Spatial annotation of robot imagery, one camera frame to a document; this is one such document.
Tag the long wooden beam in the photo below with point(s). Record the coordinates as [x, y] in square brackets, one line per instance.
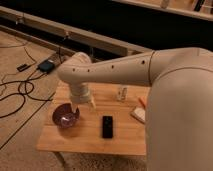
[75, 34]

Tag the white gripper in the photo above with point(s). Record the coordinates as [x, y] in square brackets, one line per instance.
[79, 94]

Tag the teal power adapter box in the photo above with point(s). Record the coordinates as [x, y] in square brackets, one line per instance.
[46, 66]

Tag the white sponge block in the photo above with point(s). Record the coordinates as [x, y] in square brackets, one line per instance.
[139, 114]

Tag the purple bowl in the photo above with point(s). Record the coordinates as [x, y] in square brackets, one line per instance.
[64, 117]

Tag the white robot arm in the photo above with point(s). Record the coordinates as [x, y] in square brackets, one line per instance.
[179, 112]

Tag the wooden table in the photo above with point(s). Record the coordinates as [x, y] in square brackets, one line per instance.
[86, 135]

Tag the orange carrot toy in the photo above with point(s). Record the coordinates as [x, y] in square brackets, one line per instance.
[142, 102]

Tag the small black device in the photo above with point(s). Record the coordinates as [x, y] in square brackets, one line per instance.
[23, 67]

